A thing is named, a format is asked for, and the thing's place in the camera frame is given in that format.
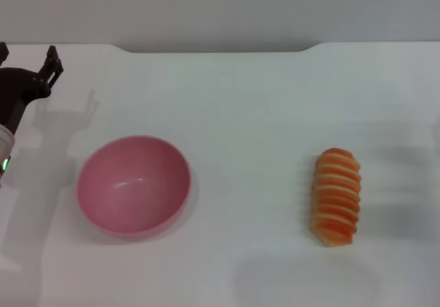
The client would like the orange ridged bread loaf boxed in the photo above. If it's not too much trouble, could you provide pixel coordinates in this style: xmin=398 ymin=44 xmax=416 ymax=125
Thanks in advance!
xmin=310 ymin=148 xmax=362 ymax=247

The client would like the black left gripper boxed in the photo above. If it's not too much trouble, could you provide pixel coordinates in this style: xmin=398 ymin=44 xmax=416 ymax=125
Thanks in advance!
xmin=0 ymin=42 xmax=65 ymax=133

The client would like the pink plastic bowl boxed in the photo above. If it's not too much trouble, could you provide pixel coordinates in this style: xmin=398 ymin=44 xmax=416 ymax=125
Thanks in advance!
xmin=76 ymin=135 xmax=192 ymax=242

